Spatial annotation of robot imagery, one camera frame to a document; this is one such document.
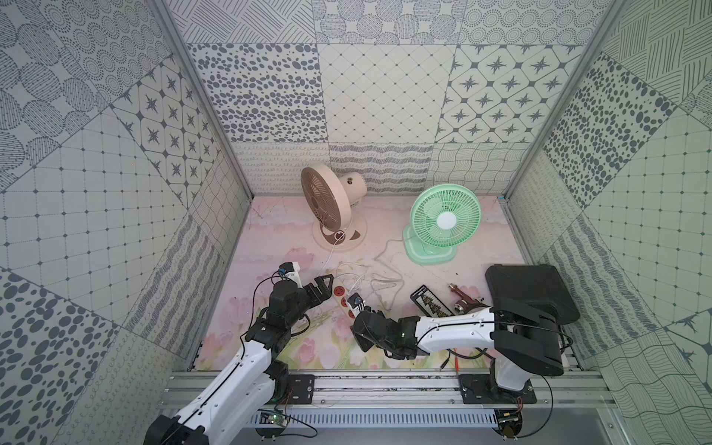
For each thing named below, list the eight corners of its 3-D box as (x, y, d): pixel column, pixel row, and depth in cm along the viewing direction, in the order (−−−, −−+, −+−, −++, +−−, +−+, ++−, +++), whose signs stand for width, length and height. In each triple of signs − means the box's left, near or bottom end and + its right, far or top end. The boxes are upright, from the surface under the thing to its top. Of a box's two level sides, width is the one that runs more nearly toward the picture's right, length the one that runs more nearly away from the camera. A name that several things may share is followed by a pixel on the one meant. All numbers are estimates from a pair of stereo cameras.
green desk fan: (406, 268, 101) (418, 211, 76) (403, 242, 108) (414, 184, 84) (460, 268, 101) (490, 211, 76) (454, 242, 108) (479, 184, 84)
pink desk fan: (312, 257, 103) (295, 198, 78) (317, 220, 115) (304, 159, 90) (366, 257, 103) (366, 198, 78) (366, 220, 115) (366, 159, 90)
